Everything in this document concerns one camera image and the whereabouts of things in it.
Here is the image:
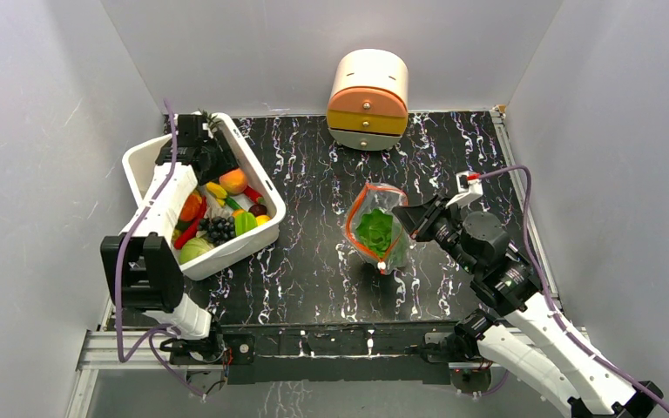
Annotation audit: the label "small yellow toy fruit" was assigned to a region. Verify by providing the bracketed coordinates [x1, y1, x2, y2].
[255, 215, 271, 226]

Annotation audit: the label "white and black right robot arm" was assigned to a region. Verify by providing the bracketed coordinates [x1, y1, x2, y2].
[393, 196, 662, 417]

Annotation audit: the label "green toy lettuce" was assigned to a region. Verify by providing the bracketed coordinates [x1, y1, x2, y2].
[355, 208, 393, 258]

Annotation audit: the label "red toy chili pepper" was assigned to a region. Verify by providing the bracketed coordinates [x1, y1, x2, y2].
[173, 198, 207, 250]

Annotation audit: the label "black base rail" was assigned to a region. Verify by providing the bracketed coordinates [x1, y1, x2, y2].
[170, 322, 549, 387]

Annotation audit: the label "toy peach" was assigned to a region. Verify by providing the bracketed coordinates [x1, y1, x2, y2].
[219, 168, 248, 195]

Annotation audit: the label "white plastic food bin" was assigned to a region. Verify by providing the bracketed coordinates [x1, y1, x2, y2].
[122, 112, 286, 280]

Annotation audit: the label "green toy cabbage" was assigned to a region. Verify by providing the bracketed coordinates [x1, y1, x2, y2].
[179, 237, 214, 265]

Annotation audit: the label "round pastel drawer cabinet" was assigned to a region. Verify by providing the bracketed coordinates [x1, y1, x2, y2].
[326, 49, 409, 152]

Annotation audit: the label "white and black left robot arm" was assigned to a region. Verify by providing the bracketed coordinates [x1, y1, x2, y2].
[100, 112, 237, 362]

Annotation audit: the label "dark red toy plum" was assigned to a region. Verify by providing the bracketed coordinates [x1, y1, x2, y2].
[247, 204, 267, 217]

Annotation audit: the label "black toy grape bunch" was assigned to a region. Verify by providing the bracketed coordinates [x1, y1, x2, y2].
[197, 216, 236, 246]

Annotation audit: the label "clear zip bag orange zipper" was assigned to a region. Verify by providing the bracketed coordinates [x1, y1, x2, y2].
[343, 183, 409, 275]

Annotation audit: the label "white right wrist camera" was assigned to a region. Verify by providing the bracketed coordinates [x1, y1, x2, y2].
[446, 171, 483, 208]

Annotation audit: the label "green toy star fruit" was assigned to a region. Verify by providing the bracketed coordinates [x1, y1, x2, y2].
[234, 211, 258, 236]

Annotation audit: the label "yellow toy banana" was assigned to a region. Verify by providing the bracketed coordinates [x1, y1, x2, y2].
[205, 182, 228, 200]

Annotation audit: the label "toy pineapple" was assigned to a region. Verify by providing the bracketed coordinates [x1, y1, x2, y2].
[198, 109, 222, 135]

